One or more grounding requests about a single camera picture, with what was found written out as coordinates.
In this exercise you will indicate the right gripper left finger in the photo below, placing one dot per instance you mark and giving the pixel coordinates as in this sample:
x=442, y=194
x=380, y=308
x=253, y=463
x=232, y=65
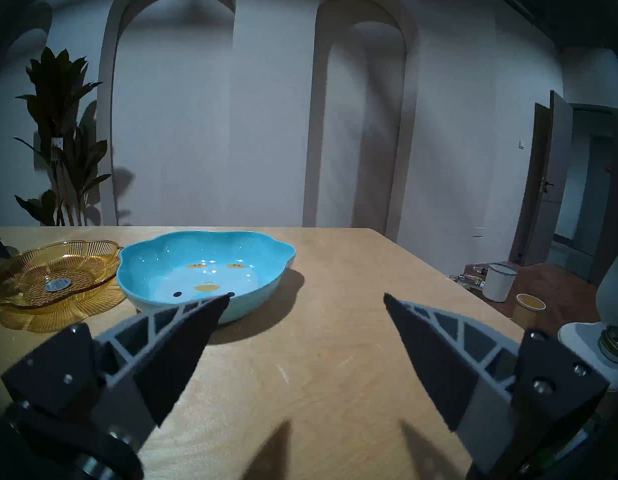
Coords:
x=154, y=364

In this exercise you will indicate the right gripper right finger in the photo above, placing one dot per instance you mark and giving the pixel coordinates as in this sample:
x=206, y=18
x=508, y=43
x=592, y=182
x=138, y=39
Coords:
x=449, y=364

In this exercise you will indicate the amber glass flower plate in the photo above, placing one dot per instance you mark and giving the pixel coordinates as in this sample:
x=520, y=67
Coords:
x=39, y=266

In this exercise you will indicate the blue chick face plate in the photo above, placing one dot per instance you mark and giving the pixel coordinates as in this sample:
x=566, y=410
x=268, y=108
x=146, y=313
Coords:
x=204, y=249

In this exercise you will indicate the tan paper cup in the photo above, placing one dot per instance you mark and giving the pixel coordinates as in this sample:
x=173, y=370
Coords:
x=526, y=314

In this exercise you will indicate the white bucket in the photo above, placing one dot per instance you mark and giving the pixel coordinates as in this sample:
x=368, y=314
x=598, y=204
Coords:
x=498, y=284

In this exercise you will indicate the white plant tag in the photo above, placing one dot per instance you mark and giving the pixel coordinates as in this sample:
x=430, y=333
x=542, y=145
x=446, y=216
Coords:
x=56, y=143

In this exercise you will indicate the tall green leafy plant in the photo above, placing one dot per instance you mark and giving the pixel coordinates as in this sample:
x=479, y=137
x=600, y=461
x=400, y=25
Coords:
x=54, y=94

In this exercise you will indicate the white office chair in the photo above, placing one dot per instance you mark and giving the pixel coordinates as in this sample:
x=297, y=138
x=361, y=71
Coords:
x=614, y=289

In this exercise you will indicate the dark grey door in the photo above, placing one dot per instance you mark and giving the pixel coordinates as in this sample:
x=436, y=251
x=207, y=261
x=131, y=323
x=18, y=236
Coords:
x=544, y=209

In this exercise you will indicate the white wall socket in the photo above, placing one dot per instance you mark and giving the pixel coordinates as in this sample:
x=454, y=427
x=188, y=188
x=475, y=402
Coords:
x=478, y=232

